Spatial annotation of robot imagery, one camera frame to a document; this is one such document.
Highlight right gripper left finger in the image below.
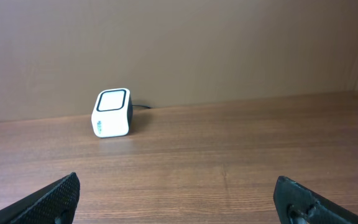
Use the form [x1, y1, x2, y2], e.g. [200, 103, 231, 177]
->
[0, 172, 80, 224]

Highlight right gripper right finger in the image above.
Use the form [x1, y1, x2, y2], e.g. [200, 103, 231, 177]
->
[273, 176, 358, 224]

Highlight white barcode scanner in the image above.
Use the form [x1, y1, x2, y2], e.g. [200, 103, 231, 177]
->
[91, 88, 133, 138]

